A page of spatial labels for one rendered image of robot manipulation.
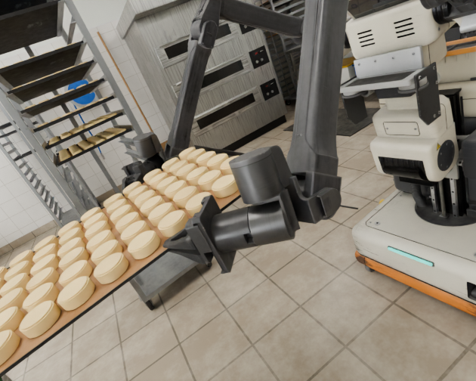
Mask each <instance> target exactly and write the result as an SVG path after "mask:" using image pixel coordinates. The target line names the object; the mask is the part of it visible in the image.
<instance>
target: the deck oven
mask: <svg viewBox="0 0 476 381"><path fill-rule="evenodd" d="M201 1H202V0H127V2H126V3H125V7H124V9H123V11H122V14H121V17H120V18H119V22H118V24H117V27H116V29H117V31H118V33H119V35H120V37H121V39H122V40H123V39H124V40H125V42H126V44H127V46H128V48H129V50H130V52H131V54H132V56H133V58H134V60H135V62H136V64H137V65H138V68H139V70H140V71H141V74H142V76H143V78H144V80H145V82H146V84H147V86H148V88H149V90H150V92H151V94H152V96H153V98H154V100H155V102H156V104H157V106H158V108H159V110H160V112H161V114H162V116H163V118H164V120H165V122H166V124H167V126H168V128H169V130H170V131H171V128H172V123H173V119H174V116H175V109H176V106H177V102H178V95H179V91H180V88H181V82H182V78H183V75H184V68H185V64H186V60H187V52H188V41H189V38H190V26H191V24H192V20H193V18H194V15H195V13H196V11H197V9H198V7H199V4H200V2H201ZM287 113H288V112H287V109H286V105H285V102H284V100H283V95H282V92H281V90H280V85H279V83H278V80H277V76H276V73H275V70H274V66H273V64H272V61H271V58H270V54H269V51H268V49H267V44H266V41H265V39H264V34H263V32H262V29H256V28H254V27H250V26H245V25H242V24H239V23H234V22H230V21H227V20H219V27H218V34H217V36H216V40H215V45H214V48H213V49H212V52H211V54H210V56H209V59H208V63H207V65H206V71H205V75H204V78H203V81H202V88H201V91H200V94H199V100H198V104H197V107H196V113H195V116H194V120H193V126H192V129H191V133H190V145H189V148H190V147H195V146H194V145H198V146H204V147H212V148H217V149H222V150H230V151H235V150H237V149H239V148H240V147H242V146H244V145H246V144H248V143H249V142H251V141H253V140H255V139H256V138H258V137H260V136H262V135H264V134H265V133H267V132H269V131H271V130H272V129H275V128H276V127H277V126H279V125H282V124H283V123H285V122H286V117H285V114H287Z"/></svg>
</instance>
